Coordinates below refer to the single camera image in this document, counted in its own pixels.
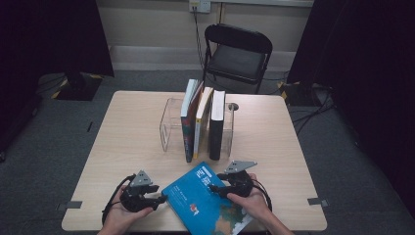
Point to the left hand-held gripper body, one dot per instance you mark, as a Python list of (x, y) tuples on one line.
[(135, 200)]

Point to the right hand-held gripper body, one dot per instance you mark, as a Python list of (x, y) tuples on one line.
[(241, 184)]

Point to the blue book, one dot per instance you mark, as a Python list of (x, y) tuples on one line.
[(199, 202)]

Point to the black book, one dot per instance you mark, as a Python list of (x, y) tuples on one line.
[(217, 130)]

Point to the yellow book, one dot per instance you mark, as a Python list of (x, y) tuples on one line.
[(201, 124)]

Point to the red illustrated book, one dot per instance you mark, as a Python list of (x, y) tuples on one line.
[(188, 130)]

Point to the clear acrylic book rack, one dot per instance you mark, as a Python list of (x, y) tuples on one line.
[(169, 124)]

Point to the person's left hand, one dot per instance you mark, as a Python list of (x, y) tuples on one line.
[(120, 218)]

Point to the person's right hand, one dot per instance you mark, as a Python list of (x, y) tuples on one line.
[(254, 204)]

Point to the grey tape strip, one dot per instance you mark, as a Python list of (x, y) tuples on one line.
[(314, 201), (73, 204)]

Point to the black stand base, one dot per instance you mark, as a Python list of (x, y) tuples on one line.
[(297, 94), (78, 88)]

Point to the black folding chair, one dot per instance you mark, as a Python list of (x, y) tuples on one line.
[(238, 60)]

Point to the dark curtain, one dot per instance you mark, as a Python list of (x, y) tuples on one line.
[(359, 49), (49, 32)]

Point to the white wall socket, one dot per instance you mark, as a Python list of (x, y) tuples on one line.
[(199, 6)]

